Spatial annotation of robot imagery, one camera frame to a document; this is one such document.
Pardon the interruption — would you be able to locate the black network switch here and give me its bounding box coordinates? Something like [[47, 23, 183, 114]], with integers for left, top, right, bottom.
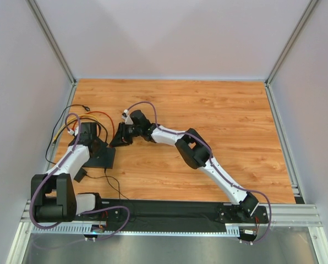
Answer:
[[83, 147, 116, 169]]

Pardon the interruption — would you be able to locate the red ethernet cable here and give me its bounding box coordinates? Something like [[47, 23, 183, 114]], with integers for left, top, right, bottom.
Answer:
[[87, 111, 116, 144]]

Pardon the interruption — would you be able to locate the black ethernet cable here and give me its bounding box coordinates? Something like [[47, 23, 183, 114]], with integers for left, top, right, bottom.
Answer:
[[45, 103, 109, 166]]

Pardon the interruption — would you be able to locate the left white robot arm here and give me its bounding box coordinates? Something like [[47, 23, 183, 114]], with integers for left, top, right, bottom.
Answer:
[[29, 122, 103, 229]]

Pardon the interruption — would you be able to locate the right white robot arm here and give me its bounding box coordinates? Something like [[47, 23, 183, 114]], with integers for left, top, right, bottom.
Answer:
[[110, 109, 259, 217]]

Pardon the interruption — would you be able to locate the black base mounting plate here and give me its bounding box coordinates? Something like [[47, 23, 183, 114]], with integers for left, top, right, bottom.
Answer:
[[75, 197, 272, 232]]

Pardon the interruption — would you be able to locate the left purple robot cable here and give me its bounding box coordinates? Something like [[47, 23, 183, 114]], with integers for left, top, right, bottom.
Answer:
[[30, 112, 132, 243]]

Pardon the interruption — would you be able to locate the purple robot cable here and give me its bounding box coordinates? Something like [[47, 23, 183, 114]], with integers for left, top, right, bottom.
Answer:
[[122, 101, 272, 246], [30, 112, 132, 243]]

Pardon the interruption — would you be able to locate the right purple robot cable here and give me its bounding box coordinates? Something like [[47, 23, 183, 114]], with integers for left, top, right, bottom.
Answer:
[[122, 101, 272, 246]]

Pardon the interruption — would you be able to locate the yellow ethernet cable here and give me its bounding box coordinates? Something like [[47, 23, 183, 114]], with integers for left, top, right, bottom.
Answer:
[[51, 113, 101, 144]]

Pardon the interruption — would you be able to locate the black power adapter cable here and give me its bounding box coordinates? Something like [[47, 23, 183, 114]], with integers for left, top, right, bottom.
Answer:
[[73, 167, 132, 201]]

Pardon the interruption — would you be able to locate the grey slotted cable duct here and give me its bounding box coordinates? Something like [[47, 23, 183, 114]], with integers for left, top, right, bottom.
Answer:
[[31, 223, 240, 238]]

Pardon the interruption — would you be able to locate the left aluminium frame post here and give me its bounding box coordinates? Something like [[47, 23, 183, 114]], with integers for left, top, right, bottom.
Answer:
[[26, 0, 76, 84]]

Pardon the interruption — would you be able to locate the aluminium frame post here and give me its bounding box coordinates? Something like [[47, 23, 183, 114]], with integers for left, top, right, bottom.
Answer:
[[265, 0, 319, 86], [26, 0, 76, 84]]

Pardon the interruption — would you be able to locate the front aluminium frame rail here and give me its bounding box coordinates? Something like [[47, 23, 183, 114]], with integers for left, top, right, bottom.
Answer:
[[20, 200, 323, 228]]

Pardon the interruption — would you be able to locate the right aluminium frame post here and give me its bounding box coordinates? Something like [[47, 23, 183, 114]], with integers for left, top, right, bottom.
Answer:
[[265, 0, 319, 86]]

